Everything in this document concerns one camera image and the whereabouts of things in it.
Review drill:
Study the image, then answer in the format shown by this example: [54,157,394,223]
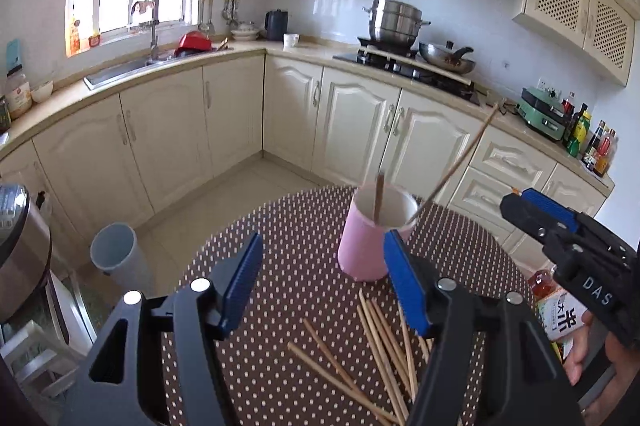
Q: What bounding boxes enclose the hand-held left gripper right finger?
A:
[382,229,586,426]

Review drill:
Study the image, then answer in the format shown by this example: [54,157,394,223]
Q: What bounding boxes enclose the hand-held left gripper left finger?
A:
[59,232,264,426]

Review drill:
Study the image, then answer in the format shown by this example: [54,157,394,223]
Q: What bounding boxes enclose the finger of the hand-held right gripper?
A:
[514,187,593,234]
[500,194,567,253]

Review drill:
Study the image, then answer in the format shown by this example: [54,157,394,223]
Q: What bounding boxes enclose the pink cup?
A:
[337,186,420,283]

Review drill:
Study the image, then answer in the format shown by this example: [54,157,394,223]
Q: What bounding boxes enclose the pile of chopsticks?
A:
[286,288,436,426]

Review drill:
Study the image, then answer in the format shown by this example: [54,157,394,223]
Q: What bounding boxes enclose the person's right hand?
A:
[561,310,596,384]

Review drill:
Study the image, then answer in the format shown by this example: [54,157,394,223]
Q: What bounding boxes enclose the white label sauce bottle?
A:
[527,268,591,342]

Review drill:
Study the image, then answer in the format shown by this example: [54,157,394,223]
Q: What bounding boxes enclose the brown polka dot tablecloth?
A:
[165,185,538,426]

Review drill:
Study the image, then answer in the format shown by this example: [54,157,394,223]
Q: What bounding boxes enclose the row of condiment bottles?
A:
[561,91,618,178]

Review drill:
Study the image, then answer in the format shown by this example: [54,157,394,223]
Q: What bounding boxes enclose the green electric cooker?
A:
[515,86,568,142]

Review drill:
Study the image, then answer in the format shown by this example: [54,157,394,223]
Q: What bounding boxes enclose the grey trash bin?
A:
[90,222,156,299]

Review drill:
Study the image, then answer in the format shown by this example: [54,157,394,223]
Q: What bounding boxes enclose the cream base cabinets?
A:
[0,53,616,257]

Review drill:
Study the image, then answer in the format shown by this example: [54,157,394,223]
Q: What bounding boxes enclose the steel wok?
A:
[418,40,477,74]

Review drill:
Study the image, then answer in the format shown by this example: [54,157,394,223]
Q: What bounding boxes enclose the black gas stove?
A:
[332,37,476,101]

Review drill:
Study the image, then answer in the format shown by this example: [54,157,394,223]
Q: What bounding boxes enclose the stainless steel rice cooker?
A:
[0,183,52,324]

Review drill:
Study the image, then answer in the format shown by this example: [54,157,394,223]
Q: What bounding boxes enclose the white appliance stand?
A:
[0,321,78,401]

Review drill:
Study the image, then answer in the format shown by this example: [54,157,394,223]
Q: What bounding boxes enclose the steel kitchen sink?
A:
[83,48,236,91]

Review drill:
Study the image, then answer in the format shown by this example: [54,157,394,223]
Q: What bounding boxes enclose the steel steamer pot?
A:
[363,0,432,47]

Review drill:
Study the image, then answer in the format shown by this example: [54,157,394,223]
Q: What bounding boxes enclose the red pot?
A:
[173,32,213,56]

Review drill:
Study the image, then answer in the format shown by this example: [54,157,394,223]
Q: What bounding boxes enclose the stack of white bowls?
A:
[230,21,262,41]

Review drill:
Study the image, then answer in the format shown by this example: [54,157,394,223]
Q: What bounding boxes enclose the black electric kettle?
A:
[264,9,290,42]

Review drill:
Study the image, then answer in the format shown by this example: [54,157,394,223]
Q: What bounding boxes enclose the steel faucet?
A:
[131,1,161,62]

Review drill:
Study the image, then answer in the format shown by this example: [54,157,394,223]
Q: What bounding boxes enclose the glass jar with label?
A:
[5,66,33,121]

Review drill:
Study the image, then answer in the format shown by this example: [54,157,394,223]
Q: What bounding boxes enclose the orange bottle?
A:
[69,15,82,57]

